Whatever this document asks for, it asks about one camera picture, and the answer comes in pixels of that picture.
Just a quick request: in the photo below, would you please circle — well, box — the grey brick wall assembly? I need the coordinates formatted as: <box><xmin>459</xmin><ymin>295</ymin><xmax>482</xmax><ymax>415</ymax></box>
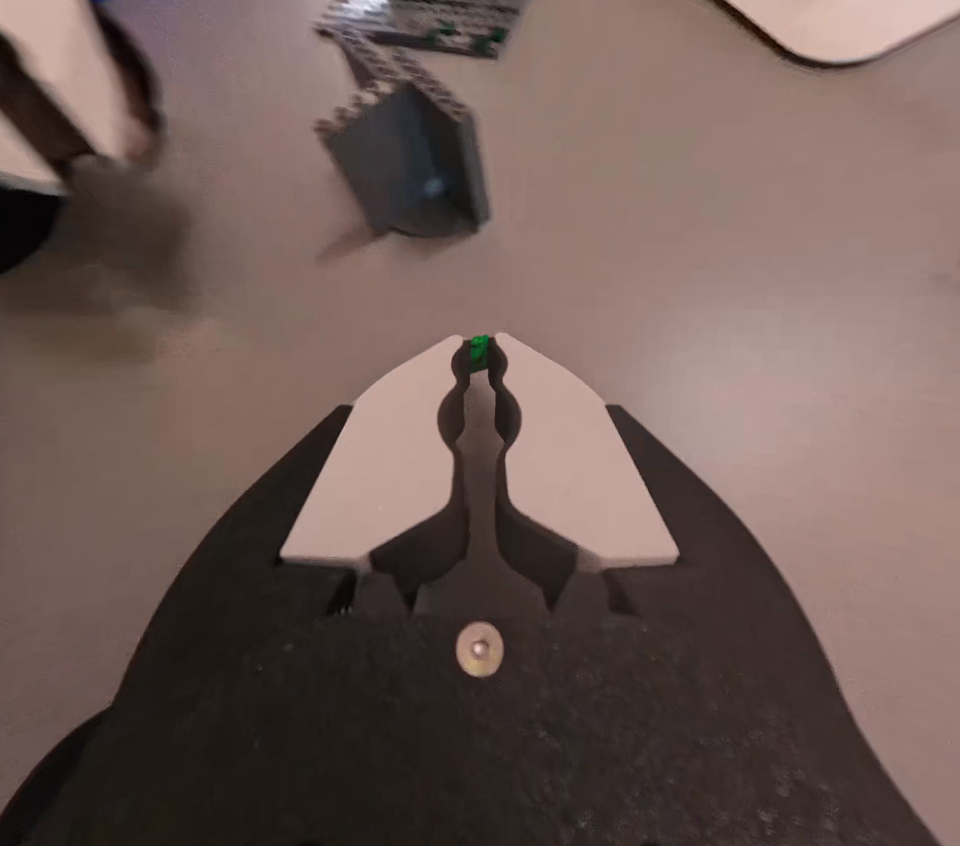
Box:
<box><xmin>313</xmin><ymin>24</ymin><xmax>492</xmax><ymax>239</ymax></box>

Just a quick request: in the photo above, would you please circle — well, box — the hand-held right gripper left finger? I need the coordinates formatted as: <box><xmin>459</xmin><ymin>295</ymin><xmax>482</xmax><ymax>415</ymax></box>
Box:
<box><xmin>277</xmin><ymin>334</ymin><xmax>472</xmax><ymax>573</ymax></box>

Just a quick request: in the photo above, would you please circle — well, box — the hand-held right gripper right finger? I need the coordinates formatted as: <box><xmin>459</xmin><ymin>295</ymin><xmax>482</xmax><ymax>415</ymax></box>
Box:
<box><xmin>491</xmin><ymin>333</ymin><xmax>682</xmax><ymax>574</ymax></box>

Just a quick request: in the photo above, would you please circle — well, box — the grey desk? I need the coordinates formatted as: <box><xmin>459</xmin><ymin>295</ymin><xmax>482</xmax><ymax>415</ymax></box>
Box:
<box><xmin>0</xmin><ymin>0</ymin><xmax>960</xmax><ymax>846</ymax></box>

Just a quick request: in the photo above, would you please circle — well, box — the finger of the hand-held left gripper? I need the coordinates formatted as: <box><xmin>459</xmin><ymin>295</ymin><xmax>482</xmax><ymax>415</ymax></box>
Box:
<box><xmin>0</xmin><ymin>0</ymin><xmax>165</xmax><ymax>170</ymax></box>
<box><xmin>0</xmin><ymin>122</ymin><xmax>70</xmax><ymax>196</ymax></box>

